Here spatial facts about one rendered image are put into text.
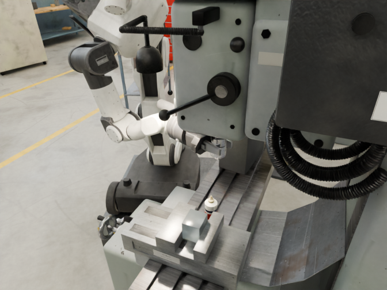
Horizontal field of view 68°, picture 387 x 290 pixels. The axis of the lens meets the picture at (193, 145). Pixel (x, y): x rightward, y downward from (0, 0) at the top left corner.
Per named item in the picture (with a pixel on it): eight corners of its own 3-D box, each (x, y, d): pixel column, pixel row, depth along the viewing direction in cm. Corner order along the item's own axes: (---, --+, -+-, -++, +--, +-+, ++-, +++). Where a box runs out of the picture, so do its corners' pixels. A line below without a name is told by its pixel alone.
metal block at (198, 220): (182, 238, 80) (181, 222, 77) (190, 223, 85) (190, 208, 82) (199, 244, 78) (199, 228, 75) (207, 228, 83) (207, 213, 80)
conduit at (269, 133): (257, 187, 51) (272, 72, 40) (276, 144, 63) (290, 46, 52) (376, 218, 44) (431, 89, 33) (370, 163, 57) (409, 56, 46)
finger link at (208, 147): (220, 156, 82) (204, 148, 86) (221, 147, 80) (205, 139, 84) (217, 159, 81) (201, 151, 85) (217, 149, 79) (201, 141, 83)
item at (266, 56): (241, 141, 66) (250, 18, 52) (265, 102, 85) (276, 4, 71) (331, 159, 59) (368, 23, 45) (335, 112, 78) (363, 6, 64)
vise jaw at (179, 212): (155, 246, 79) (154, 236, 77) (179, 210, 91) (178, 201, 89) (175, 253, 77) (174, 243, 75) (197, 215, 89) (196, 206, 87)
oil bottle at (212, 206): (203, 223, 95) (203, 198, 90) (207, 214, 98) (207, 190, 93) (214, 226, 94) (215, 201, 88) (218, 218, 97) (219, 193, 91)
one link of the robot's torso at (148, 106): (144, 120, 167) (136, 35, 146) (174, 121, 165) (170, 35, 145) (136, 130, 153) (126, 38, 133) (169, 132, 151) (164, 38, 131)
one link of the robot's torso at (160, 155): (151, 152, 194) (138, 96, 158) (181, 153, 192) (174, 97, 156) (147, 171, 184) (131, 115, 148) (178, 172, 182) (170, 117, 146)
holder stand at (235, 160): (218, 167, 122) (219, 125, 112) (239, 143, 138) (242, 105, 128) (245, 175, 117) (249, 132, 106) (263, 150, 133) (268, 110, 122)
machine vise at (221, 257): (123, 249, 87) (117, 223, 81) (149, 216, 99) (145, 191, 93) (235, 292, 75) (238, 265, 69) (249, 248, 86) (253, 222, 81)
